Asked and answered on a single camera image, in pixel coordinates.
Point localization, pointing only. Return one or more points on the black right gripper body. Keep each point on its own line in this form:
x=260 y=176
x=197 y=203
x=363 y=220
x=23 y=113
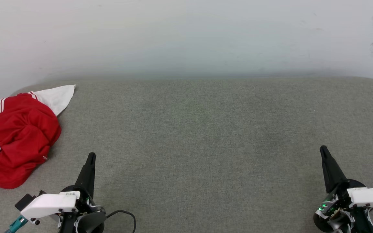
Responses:
x=336 y=213

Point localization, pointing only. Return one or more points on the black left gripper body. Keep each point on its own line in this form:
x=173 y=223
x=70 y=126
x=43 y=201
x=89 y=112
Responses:
x=84 y=202

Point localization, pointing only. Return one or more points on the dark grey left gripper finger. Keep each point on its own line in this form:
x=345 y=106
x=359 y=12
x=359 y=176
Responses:
x=87 y=176

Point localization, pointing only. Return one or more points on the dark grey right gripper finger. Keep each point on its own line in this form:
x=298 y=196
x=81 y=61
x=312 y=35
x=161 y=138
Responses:
x=332 y=173

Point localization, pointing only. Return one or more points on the red shirt white sleeves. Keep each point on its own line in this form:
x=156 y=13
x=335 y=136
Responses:
x=18 y=136

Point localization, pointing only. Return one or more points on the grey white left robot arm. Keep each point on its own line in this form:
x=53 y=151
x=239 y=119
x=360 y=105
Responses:
x=91 y=223

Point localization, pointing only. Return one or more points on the black left wrist plug block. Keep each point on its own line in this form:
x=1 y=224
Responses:
x=24 y=201

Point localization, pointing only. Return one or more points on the grey fabric sofa seat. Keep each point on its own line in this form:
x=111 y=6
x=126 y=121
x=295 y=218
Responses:
x=205 y=145

